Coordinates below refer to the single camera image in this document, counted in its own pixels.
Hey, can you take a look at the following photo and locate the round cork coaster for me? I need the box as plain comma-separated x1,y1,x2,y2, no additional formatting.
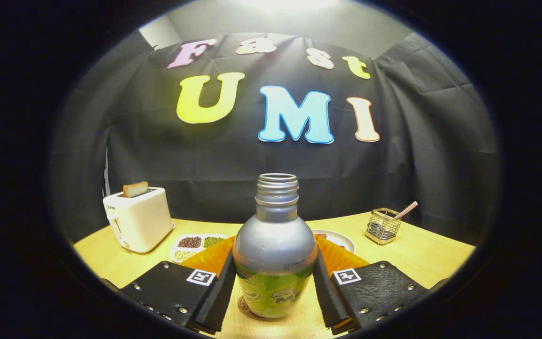
237,294,262,321

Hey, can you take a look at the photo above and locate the white round plate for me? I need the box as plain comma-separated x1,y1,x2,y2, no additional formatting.
312,229,355,255

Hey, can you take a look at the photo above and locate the silver bottle with green label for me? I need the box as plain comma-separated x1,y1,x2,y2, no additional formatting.
232,173,319,319

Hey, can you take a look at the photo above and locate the white divided bean dish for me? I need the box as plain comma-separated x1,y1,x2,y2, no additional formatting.
169,234,228,263

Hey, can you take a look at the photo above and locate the gold wire basket holder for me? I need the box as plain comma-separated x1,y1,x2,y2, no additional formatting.
365,208,402,245

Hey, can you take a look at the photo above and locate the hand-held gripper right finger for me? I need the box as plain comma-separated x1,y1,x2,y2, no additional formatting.
312,234,429,336

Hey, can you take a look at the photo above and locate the white toaster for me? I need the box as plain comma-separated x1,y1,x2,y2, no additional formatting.
103,187,174,254

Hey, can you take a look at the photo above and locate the toast slice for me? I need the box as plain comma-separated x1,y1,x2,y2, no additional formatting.
122,181,149,198

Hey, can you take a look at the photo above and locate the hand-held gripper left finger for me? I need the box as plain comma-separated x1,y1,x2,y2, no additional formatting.
120,235,237,336

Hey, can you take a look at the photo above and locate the wooden table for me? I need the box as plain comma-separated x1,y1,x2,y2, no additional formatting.
73,212,476,339

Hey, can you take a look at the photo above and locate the black backdrop cloth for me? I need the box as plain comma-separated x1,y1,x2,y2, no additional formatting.
48,31,502,245

